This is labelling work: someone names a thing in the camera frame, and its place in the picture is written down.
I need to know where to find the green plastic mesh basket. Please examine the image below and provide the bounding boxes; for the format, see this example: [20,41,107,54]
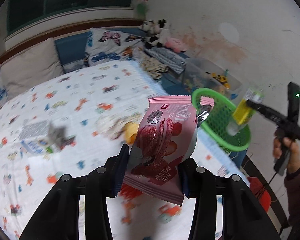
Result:
[191,88,251,153]

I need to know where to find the blue headboard cushion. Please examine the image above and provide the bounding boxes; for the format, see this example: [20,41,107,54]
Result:
[55,31,88,73]

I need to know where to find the clear plastic storage bin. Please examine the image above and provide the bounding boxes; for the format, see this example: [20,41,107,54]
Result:
[182,58,242,100]

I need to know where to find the blue white patterned cloth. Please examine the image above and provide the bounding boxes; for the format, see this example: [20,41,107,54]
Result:
[144,47,186,75]

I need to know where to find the grey pillow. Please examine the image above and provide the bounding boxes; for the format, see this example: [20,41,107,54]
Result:
[0,38,64,100]

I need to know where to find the pink plush toy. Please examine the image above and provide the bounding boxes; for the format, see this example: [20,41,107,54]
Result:
[165,38,187,53]

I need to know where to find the orange peel piece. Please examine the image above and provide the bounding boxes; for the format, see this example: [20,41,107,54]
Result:
[123,122,139,145]

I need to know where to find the red stool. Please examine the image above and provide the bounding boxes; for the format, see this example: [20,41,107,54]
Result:
[248,177,271,213]

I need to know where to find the right hand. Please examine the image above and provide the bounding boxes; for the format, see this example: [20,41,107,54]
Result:
[273,137,300,174]

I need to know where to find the white milk carton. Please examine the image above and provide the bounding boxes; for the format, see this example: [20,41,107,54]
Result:
[18,121,76,155]

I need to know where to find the beige patterned clothing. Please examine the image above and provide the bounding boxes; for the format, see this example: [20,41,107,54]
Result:
[140,57,168,80]

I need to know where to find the cartoon print bed sheet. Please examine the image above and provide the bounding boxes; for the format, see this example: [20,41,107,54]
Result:
[0,61,244,239]

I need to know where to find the pink wafer snack packet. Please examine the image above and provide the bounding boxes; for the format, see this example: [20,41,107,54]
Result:
[122,95,215,206]

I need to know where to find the crumpled white paper tissue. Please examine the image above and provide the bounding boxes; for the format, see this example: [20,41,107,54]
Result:
[95,113,141,140]

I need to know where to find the black white cow plush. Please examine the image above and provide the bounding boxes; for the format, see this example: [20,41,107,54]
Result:
[138,19,171,49]

